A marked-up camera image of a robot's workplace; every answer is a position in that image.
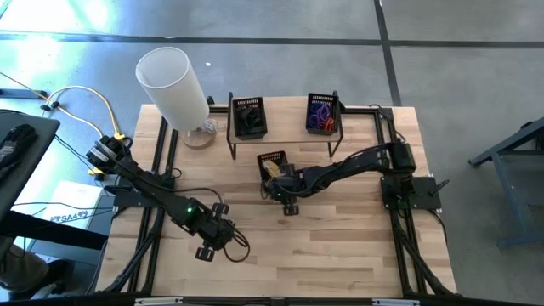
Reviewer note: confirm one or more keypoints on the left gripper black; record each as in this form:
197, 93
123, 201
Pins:
217, 231

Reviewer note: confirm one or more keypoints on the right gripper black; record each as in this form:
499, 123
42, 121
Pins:
287, 185

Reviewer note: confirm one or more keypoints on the black slatted plastic basket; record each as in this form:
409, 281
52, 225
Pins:
250, 102
322, 98
272, 156

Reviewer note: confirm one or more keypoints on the orange spiral coil wristband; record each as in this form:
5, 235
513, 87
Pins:
330, 124

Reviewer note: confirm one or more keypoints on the blue spiral coil wristband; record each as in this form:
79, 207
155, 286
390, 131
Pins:
316, 107

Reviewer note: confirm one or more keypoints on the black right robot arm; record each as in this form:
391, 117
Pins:
357, 166

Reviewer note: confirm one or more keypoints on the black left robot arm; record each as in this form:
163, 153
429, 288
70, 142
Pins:
149, 187

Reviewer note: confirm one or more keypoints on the wooden shelf black metal legs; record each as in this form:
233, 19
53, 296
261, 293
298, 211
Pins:
285, 142

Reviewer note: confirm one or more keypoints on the white cardboard box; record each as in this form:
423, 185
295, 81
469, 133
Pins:
72, 200

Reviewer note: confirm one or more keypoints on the white shade table lamp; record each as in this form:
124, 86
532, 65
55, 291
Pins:
170, 85

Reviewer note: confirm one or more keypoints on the dark grey side table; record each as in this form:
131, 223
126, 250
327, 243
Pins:
34, 178

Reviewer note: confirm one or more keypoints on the person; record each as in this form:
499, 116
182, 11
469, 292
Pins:
21, 272

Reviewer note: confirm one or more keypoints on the black device on side table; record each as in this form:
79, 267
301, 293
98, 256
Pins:
17, 142

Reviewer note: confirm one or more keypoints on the blue-grey metal cart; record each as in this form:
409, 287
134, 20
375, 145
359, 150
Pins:
501, 147

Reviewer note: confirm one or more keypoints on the black floor power strip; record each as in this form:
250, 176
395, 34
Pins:
25, 93

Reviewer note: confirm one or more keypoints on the silver aluminium bracket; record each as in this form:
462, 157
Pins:
159, 301
395, 302

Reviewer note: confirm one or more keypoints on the black aluminium rig frame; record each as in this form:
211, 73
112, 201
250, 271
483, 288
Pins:
365, 111

